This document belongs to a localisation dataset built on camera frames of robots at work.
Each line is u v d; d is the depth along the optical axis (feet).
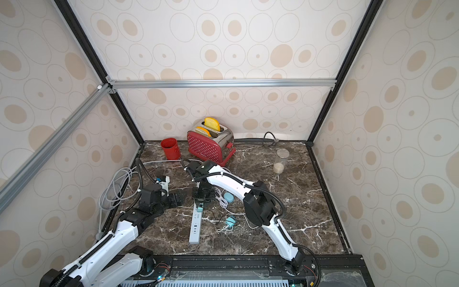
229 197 3.02
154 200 2.08
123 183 3.36
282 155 3.10
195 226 2.68
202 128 3.37
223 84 3.00
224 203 2.95
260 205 1.76
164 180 2.44
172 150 3.50
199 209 2.68
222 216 2.86
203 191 2.40
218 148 3.18
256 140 4.07
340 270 2.39
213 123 3.36
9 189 1.65
